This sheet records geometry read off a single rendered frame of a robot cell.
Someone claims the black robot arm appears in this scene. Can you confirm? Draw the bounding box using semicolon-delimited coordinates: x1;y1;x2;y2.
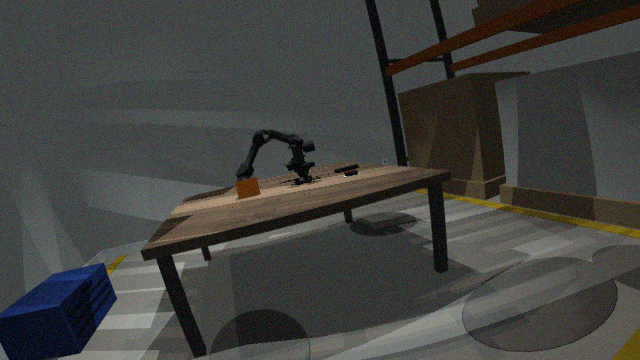
236;129;315;181

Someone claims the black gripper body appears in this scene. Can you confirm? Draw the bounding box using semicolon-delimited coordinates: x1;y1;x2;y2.
288;153;315;171

